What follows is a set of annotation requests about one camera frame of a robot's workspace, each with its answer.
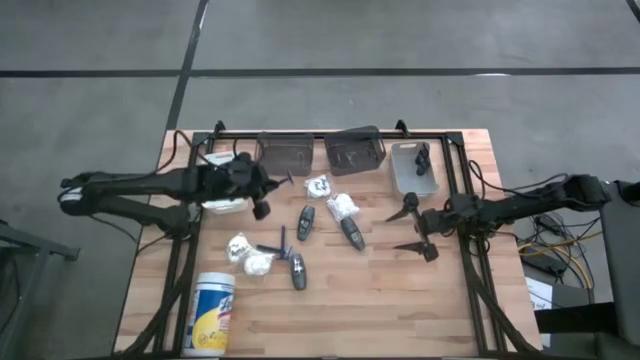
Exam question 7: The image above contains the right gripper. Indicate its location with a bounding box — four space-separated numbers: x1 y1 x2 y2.
383 192 449 264

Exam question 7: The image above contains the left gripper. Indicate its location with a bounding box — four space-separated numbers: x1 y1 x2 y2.
219 151 291 221

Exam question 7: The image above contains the white paper ball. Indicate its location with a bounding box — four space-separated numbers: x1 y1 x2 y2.
304 174 334 200

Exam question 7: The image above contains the black key fob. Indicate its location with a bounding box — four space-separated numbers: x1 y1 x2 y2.
289 252 308 291
296 204 316 242
339 215 367 251

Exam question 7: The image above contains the smoky transparent plastic bin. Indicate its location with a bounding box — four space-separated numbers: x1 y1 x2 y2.
323 124 388 177
254 132 315 177

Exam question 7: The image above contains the white plastic bin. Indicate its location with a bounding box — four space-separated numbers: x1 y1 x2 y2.
202 151 250 215

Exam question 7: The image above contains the light grey plastic bin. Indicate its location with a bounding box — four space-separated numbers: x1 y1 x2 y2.
389 141 442 197

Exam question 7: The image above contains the small black bottle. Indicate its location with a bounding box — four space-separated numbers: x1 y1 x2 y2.
414 142 432 177

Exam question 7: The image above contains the black power strip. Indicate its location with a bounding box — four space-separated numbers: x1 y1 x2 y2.
522 247 569 277

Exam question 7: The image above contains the white paper sheet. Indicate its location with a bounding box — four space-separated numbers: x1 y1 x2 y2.
524 277 554 311

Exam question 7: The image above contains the white yellow wipes canister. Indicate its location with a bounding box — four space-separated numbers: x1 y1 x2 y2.
182 271 236 358

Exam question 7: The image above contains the dark grey side table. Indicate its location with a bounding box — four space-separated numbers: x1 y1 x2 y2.
597 179 640 360

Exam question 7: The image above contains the grey metal stand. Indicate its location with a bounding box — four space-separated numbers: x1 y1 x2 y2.
0 219 81 360

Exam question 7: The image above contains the black aluminium table frame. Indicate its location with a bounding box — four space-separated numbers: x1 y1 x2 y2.
112 119 544 359

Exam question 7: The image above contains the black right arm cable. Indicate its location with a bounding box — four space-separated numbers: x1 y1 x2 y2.
467 159 569 196

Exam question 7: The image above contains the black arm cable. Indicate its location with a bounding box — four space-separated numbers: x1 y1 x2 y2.
154 129 196 174
467 159 569 196

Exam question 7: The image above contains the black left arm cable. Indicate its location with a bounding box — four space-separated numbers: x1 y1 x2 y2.
154 129 196 174

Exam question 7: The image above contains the black floor cable tangle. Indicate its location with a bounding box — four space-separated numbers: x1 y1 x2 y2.
514 213 601 291

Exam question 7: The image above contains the yellow floor cable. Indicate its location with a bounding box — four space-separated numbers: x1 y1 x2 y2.
517 230 604 290

